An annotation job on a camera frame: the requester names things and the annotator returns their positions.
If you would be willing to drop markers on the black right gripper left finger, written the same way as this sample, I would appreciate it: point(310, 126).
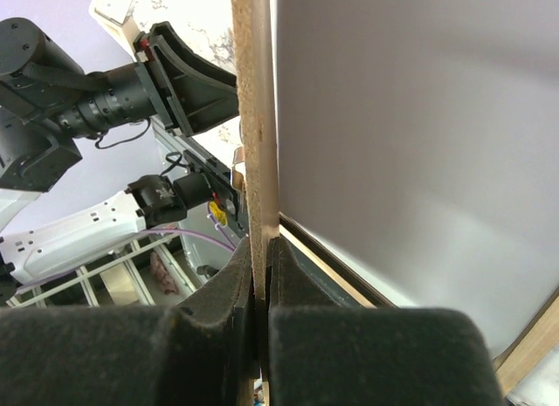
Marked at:
point(196, 353)

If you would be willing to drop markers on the brown fibreboard backing board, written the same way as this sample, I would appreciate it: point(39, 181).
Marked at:
point(252, 29)

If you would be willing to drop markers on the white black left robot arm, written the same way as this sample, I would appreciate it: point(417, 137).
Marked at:
point(48, 103)

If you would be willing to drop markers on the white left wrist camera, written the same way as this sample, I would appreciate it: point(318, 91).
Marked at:
point(116, 18)

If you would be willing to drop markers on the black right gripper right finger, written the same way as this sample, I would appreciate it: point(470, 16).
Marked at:
point(324, 354)

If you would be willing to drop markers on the red sunset photo board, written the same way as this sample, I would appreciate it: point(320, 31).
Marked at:
point(418, 139)

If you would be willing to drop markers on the light wooden picture frame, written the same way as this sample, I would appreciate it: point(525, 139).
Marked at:
point(521, 360)

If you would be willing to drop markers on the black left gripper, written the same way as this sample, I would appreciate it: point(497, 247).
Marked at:
point(187, 91)

